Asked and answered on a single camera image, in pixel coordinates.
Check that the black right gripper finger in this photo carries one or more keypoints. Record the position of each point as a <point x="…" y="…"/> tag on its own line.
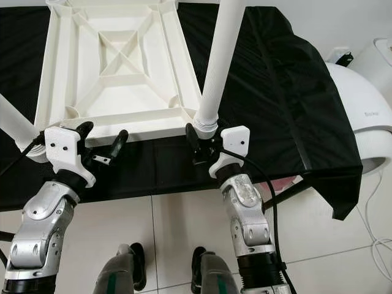
<point x="193" y="137"/>
<point x="217" y="133"/>

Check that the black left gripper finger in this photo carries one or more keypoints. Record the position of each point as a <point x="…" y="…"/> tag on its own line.
<point x="119" y="144"/>
<point x="86" y="127"/>

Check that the white plastic table top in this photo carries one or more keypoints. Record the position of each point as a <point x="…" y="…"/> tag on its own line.
<point x="122" y="116"/>

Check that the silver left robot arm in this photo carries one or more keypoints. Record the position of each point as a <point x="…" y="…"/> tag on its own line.
<point x="40" y="226"/>

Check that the black tablecloth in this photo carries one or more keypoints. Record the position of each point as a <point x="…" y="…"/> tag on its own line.
<point x="282" y="92"/>

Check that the grey robot right leg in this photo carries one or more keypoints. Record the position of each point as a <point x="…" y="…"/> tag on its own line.
<point x="217" y="275"/>

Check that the white round appliance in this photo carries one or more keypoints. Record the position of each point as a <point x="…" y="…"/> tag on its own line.
<point x="361" y="110"/>

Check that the white rounded plastic container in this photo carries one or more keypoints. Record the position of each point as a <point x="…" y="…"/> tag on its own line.
<point x="376" y="64"/>

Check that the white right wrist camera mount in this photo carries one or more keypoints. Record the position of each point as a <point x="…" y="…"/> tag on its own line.
<point x="236" y="139"/>

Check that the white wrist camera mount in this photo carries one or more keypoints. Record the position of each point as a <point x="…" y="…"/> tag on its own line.
<point x="64" y="147"/>
<point x="236" y="139"/>

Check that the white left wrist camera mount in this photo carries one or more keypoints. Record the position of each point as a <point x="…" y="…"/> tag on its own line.
<point x="64" y="147"/>

